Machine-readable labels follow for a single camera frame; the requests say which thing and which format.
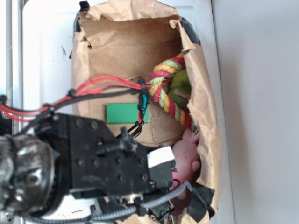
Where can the green fuzzy ball toy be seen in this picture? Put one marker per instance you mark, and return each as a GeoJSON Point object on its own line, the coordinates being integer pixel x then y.
{"type": "Point", "coordinates": [180, 89]}

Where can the multicolour braided rope toy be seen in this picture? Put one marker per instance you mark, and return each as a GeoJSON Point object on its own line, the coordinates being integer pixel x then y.
{"type": "Point", "coordinates": [160, 80]}

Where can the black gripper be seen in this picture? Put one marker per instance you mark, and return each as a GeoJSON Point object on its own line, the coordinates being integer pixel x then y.
{"type": "Point", "coordinates": [157, 203]}

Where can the green rectangular block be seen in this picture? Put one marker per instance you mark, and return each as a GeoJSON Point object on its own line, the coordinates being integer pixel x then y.
{"type": "Point", "coordinates": [122, 113]}

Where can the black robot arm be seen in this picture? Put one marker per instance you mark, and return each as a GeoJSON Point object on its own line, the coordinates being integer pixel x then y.
{"type": "Point", "coordinates": [59, 154]}

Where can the pink plush bunny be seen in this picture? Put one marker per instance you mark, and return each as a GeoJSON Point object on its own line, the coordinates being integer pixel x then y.
{"type": "Point", "coordinates": [187, 164]}

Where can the brown paper bag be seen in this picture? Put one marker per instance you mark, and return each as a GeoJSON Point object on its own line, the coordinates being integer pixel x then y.
{"type": "Point", "coordinates": [131, 39]}

